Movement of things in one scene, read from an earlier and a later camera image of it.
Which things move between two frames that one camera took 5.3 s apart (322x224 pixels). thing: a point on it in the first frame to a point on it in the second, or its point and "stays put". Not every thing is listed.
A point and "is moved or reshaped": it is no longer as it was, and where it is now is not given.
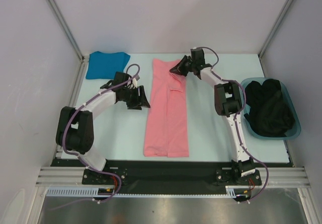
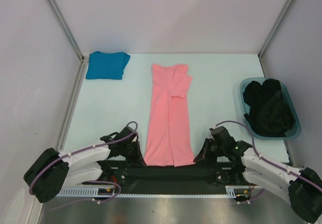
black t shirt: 270,113 stays put
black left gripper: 139,101 to 137,159
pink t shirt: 166,132 is moved or reshaped
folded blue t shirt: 104,65 stays put
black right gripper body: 187,65 to 210,148
